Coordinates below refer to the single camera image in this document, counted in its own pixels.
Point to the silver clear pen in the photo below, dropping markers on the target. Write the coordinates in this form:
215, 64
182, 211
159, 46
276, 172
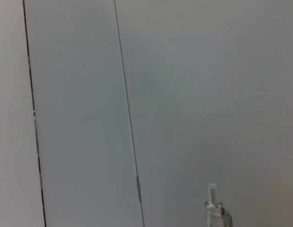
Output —
215, 212

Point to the grey partition wall panel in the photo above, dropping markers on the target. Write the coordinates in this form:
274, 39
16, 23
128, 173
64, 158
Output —
84, 118

